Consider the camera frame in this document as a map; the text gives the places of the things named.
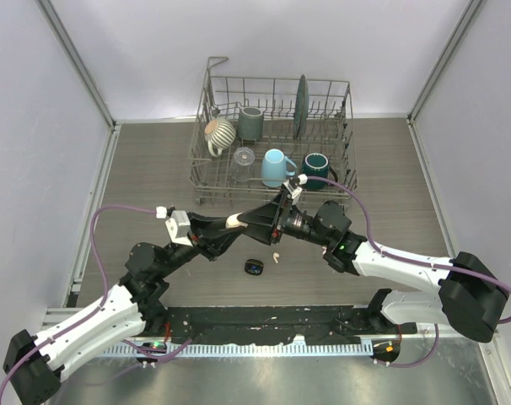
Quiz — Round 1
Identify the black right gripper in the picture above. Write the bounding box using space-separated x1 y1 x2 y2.
238 190 332 247

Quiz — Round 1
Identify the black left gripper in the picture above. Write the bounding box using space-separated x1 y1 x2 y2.
159 212 245 278

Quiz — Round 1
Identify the pink white earbud case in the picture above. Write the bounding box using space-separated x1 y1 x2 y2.
225 213 248 229

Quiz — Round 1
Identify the black earbud charging case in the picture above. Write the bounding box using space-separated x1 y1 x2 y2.
244 259 264 276

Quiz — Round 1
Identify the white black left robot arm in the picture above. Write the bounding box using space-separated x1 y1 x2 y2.
0 207 248 404

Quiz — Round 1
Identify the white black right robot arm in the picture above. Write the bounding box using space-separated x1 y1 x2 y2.
226 190 508 343

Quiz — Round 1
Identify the light blue mug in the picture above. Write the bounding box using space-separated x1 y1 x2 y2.
261 148 298 188

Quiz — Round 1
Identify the clear drinking glass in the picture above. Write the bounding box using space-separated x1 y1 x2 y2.
229 147 256 182

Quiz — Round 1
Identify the dark green mug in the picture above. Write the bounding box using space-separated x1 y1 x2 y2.
301 153 338 191

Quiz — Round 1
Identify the striped beige mug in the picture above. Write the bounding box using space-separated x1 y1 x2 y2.
204 119 236 157

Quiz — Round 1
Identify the grey green cup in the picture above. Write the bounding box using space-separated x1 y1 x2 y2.
237 106 264 141

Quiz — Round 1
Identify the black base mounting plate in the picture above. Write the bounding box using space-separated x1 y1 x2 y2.
155 305 417 346

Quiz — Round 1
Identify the dark green plate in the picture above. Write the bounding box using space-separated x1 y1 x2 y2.
293 74 309 139

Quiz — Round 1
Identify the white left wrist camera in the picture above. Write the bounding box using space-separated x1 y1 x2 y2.
155 206 192 246

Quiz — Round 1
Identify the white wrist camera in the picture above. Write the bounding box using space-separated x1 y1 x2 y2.
282 174 308 206
155 206 192 246

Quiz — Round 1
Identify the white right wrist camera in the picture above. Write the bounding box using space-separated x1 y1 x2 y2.
282 174 308 206

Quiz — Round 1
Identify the metal wire dish rack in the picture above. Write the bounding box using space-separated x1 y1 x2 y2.
189 57 358 205

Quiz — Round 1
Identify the white slotted cable duct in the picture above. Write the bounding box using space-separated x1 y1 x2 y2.
103 342 374 359

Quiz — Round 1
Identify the aluminium frame rail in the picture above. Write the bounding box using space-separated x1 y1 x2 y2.
35 0 116 129

